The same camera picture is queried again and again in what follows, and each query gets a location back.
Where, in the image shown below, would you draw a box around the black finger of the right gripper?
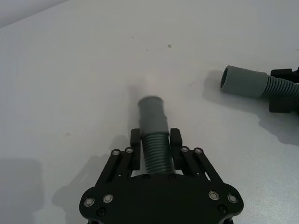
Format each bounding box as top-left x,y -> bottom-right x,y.
268,96 -> 295,114
270,66 -> 299,83

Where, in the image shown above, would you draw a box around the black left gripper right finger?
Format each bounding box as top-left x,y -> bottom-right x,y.
170,127 -> 223,184

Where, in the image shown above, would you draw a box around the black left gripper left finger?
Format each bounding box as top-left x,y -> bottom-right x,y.
98,128 -> 142,185

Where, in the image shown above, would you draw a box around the grey corrugated hose with cuff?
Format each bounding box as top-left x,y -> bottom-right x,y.
137,95 -> 176,175
220,65 -> 299,108

